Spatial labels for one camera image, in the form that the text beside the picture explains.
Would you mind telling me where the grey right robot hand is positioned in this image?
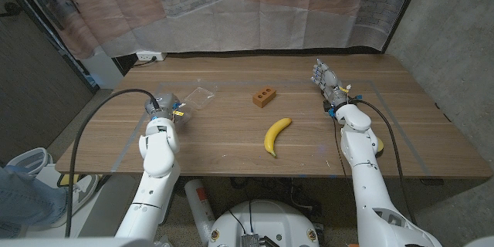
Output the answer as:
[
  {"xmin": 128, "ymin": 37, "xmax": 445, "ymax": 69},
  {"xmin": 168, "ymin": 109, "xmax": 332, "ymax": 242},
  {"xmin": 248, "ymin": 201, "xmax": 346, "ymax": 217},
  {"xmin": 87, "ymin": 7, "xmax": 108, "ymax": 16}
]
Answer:
[{"xmin": 310, "ymin": 58, "xmax": 352, "ymax": 107}]

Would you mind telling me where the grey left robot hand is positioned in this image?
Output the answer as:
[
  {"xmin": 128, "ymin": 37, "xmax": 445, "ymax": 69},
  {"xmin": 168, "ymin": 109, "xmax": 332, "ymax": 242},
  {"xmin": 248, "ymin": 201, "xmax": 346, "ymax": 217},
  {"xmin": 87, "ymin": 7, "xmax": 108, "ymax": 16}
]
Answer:
[{"xmin": 144, "ymin": 93, "xmax": 181, "ymax": 121}]

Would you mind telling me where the clear plastic clamshell container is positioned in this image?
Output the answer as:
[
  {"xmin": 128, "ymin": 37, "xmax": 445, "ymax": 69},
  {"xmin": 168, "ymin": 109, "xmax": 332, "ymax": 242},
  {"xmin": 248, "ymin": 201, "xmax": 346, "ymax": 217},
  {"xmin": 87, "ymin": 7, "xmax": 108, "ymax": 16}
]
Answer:
[{"xmin": 171, "ymin": 78, "xmax": 218, "ymax": 127}]

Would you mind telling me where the brown toy brick block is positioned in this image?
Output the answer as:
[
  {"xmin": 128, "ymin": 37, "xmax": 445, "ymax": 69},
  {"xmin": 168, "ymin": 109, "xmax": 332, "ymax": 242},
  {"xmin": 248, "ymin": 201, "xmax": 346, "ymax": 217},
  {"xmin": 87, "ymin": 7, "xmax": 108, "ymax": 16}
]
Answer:
[{"xmin": 252, "ymin": 86, "xmax": 277, "ymax": 109}]

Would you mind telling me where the yellow toy banana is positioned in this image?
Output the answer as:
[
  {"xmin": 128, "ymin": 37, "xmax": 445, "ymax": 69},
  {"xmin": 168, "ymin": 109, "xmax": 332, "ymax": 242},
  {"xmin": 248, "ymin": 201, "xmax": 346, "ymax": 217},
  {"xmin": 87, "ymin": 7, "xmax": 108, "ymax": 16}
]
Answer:
[{"xmin": 263, "ymin": 117, "xmax": 293, "ymax": 158}]

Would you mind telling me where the white power strip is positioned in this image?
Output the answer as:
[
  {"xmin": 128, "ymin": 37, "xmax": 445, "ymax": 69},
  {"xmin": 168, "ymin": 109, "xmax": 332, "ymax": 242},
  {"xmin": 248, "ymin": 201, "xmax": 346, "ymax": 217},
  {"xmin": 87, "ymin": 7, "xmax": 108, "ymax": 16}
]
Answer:
[{"xmin": 136, "ymin": 50, "xmax": 167, "ymax": 62}]

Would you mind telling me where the printed room backdrop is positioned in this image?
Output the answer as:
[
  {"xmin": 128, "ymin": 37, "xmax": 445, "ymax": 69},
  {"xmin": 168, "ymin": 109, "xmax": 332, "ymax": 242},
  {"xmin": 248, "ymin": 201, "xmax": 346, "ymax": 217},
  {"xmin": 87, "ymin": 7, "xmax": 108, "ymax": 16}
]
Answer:
[{"xmin": 7, "ymin": 0, "xmax": 425, "ymax": 61}]

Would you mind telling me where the white cylinder with orange label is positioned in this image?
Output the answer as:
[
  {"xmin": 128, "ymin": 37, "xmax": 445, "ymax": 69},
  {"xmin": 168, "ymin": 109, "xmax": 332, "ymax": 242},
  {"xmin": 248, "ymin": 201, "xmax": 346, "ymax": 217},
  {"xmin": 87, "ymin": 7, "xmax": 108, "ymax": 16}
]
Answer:
[{"xmin": 184, "ymin": 178, "xmax": 216, "ymax": 246}]

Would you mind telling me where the white grey sneaker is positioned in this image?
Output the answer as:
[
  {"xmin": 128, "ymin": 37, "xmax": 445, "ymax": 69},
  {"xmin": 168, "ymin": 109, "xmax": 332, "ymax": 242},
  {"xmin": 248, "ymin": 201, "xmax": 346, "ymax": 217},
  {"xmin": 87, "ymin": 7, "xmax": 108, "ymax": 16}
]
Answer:
[{"xmin": 49, "ymin": 173, "xmax": 100, "ymax": 228}]

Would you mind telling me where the white floor platform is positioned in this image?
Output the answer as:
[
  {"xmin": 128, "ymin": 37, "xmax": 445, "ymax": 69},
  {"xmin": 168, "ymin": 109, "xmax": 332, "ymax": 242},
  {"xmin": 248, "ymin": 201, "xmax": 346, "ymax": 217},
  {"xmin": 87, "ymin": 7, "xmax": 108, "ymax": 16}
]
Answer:
[{"xmin": 22, "ymin": 164, "xmax": 136, "ymax": 239}]

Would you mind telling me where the white ribbed footrest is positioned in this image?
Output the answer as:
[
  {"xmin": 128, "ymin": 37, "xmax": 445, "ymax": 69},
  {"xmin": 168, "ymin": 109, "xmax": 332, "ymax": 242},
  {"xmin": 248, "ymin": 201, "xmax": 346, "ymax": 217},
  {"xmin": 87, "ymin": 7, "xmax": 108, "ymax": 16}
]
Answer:
[{"xmin": 6, "ymin": 147, "xmax": 53, "ymax": 177}]

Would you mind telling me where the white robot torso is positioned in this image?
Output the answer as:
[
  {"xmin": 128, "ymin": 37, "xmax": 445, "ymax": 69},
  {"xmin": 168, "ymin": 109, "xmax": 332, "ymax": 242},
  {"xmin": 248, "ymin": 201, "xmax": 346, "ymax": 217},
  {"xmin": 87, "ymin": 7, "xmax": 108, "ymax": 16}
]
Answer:
[{"xmin": 208, "ymin": 199, "xmax": 320, "ymax": 247}]

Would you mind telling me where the grey finned module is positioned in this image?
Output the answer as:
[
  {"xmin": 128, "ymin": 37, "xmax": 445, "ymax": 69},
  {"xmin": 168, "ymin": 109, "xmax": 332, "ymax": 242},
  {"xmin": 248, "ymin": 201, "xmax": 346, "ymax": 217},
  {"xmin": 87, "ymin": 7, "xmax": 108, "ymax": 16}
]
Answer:
[{"xmin": 241, "ymin": 233, "xmax": 260, "ymax": 247}]

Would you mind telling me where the person's leg in jeans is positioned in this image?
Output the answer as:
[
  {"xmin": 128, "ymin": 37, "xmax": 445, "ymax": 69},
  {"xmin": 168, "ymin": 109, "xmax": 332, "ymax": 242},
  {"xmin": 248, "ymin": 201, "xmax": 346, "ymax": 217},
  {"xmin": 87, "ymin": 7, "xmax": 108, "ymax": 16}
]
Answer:
[{"xmin": 0, "ymin": 165, "xmax": 69, "ymax": 239}]

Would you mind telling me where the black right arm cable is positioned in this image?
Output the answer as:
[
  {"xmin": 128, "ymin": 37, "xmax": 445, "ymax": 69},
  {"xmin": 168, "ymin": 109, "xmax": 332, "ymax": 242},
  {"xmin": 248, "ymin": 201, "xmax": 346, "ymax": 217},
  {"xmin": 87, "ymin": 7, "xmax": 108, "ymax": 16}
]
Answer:
[{"xmin": 354, "ymin": 99, "xmax": 418, "ymax": 225}]

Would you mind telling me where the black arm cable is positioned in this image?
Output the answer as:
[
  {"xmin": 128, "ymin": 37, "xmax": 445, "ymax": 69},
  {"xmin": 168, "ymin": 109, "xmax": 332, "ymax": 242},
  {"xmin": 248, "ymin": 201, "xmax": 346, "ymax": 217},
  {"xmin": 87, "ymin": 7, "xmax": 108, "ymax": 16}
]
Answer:
[
  {"xmin": 64, "ymin": 87, "xmax": 161, "ymax": 239},
  {"xmin": 354, "ymin": 99, "xmax": 418, "ymax": 225}
]

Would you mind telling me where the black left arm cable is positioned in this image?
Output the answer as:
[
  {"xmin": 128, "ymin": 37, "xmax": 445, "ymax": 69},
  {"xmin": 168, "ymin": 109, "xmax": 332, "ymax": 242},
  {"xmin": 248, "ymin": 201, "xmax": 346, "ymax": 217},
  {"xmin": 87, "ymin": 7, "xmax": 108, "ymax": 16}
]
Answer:
[{"xmin": 64, "ymin": 87, "xmax": 161, "ymax": 239}]

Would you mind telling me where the black door handle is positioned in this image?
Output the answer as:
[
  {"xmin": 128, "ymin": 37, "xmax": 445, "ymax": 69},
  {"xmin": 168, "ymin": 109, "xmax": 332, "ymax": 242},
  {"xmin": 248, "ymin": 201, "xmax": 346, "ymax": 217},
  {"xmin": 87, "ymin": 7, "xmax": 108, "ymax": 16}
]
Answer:
[{"xmin": 0, "ymin": 2, "xmax": 22, "ymax": 19}]

